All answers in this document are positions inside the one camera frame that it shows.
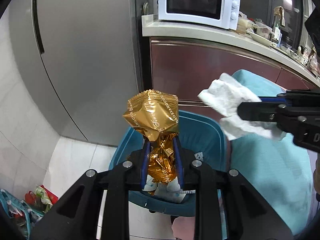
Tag teal plastic basket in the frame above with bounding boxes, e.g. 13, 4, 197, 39
1, 189, 44, 239

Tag white microwave oven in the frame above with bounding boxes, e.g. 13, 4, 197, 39
158, 0, 240, 30

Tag steel kitchen faucet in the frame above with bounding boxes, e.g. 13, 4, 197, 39
272, 6, 285, 32

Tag blue trash bin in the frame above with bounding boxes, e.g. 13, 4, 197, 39
108, 109, 228, 218

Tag glass jug with food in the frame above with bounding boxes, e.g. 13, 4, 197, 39
236, 12, 254, 34

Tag gold foil snack wrapper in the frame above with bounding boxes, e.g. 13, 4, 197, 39
123, 89, 179, 184

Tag white stone countertop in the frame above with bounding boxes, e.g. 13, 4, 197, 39
142, 15, 319, 86

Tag person's right hand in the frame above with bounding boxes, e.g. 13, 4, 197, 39
313, 153, 320, 194

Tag blue grey patterned tablecloth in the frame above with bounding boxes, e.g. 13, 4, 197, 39
171, 69, 314, 239

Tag maroon kitchen cabinets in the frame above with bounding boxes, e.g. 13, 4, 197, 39
150, 37, 319, 120

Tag clear plastic food container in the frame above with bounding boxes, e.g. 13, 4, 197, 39
254, 21, 272, 39

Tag red bag on floor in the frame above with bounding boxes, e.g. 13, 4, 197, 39
24, 185, 59, 213

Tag white oval plate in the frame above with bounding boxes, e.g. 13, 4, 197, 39
248, 31, 273, 47

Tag white soap bottle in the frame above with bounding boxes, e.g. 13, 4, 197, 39
273, 23, 281, 43

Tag dark kitchen window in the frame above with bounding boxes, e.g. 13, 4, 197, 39
240, 0, 319, 51

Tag grey refrigerator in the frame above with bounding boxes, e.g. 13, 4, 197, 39
9, 0, 151, 146

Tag white blue dotted paper cup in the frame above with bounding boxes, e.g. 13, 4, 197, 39
143, 175, 196, 204

